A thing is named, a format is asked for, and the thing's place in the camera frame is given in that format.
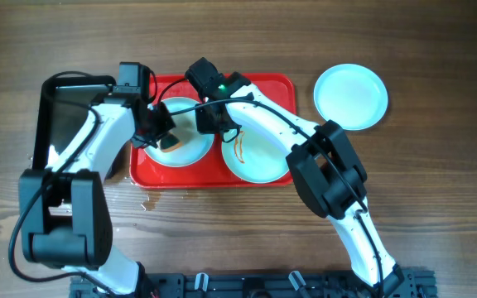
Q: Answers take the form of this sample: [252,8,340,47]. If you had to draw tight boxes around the white plate top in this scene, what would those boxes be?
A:
[144,111,214,167]

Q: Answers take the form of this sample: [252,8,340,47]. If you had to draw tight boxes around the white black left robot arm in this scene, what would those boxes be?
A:
[8,86,174,297]

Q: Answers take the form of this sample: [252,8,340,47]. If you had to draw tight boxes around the white plate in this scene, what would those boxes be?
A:
[313,64,389,131]
[144,111,214,167]
[221,127,289,184]

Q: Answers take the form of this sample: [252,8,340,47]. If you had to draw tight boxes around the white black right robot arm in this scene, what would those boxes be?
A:
[185,70,402,297]

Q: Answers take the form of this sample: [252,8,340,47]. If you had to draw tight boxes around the green orange sponge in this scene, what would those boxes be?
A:
[159,132,182,152]

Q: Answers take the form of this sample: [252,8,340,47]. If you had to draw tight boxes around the black mounting rail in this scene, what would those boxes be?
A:
[69,269,436,298]

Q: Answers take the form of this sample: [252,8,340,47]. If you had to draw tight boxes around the red plastic tray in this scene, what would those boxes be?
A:
[129,73,296,189]

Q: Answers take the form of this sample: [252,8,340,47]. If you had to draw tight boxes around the black water tray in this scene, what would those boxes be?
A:
[32,75,134,180]

